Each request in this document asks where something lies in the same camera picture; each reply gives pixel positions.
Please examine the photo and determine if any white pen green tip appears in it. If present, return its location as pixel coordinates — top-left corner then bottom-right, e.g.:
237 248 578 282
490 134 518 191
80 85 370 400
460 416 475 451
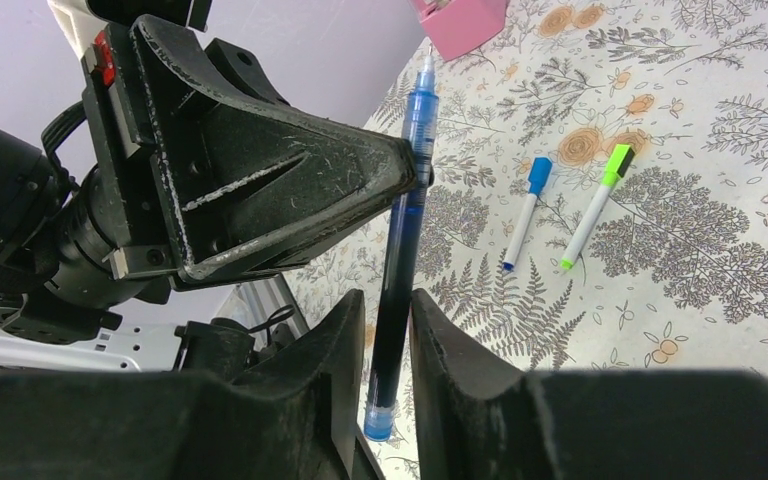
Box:
560 144 636 270

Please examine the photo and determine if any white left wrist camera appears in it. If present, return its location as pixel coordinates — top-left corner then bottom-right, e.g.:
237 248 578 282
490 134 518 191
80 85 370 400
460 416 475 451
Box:
47 0 214 61

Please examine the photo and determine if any blue gel pen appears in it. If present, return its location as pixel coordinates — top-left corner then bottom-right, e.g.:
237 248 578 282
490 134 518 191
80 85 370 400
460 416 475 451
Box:
363 51 439 442

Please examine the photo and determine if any floral table mat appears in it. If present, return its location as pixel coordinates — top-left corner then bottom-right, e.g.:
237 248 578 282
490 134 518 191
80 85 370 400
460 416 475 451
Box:
284 0 768 480

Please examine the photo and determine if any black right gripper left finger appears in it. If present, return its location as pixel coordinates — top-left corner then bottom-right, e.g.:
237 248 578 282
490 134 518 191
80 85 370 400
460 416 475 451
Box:
0 289 365 479

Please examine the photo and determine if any white pen dark tip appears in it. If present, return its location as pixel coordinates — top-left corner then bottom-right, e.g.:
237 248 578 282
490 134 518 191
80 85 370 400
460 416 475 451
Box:
502 157 552 272

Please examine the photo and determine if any pink metronome box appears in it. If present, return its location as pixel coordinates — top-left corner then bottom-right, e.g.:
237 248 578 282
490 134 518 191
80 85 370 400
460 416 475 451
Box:
410 0 509 61

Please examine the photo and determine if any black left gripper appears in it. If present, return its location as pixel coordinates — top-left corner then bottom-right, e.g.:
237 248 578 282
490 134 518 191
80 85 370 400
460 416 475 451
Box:
0 13 293 346

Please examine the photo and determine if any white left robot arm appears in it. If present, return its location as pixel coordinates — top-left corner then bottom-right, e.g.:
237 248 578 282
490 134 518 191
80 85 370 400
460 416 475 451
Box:
0 1 419 372

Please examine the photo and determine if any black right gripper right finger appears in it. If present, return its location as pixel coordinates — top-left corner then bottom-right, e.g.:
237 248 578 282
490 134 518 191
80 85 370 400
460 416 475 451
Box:
410 289 768 479

